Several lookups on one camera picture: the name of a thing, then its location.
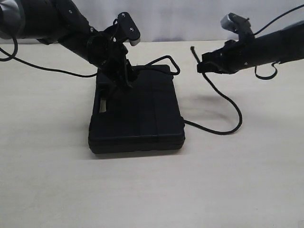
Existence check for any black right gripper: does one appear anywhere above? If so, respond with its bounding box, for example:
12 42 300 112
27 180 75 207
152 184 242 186
197 40 252 74

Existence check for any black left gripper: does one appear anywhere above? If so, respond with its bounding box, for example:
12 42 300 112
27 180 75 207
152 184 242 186
86 26 137 89

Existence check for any black braided rope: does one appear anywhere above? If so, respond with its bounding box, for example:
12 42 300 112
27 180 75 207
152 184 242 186
133 46 243 134

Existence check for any black plastic carrying case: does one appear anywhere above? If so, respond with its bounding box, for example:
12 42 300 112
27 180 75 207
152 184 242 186
88 65 185 154

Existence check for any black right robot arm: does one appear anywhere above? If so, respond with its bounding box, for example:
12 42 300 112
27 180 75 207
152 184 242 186
197 21 304 74

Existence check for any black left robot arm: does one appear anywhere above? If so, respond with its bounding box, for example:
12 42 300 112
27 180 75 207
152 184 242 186
0 0 141 90

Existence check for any white backdrop curtain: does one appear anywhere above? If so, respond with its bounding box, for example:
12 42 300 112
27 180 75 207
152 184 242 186
74 0 304 42

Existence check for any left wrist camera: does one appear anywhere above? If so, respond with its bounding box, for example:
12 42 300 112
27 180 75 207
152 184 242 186
115 12 141 47

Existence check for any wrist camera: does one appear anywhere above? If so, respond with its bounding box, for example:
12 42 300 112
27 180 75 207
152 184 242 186
220 13 255 42
115 12 141 47

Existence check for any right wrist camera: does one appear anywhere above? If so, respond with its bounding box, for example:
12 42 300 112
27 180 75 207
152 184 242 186
220 13 255 42

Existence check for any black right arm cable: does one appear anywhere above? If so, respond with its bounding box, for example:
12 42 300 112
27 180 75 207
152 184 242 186
247 4 304 81

